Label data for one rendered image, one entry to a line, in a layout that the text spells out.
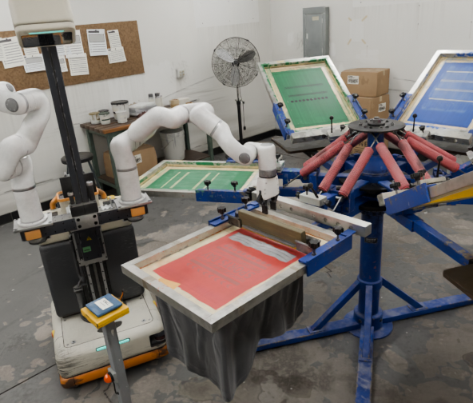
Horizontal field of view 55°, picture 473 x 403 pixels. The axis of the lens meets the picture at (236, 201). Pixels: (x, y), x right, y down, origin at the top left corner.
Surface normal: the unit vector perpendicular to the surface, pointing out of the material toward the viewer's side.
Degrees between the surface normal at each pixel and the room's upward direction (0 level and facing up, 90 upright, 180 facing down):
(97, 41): 88
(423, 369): 0
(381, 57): 90
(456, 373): 0
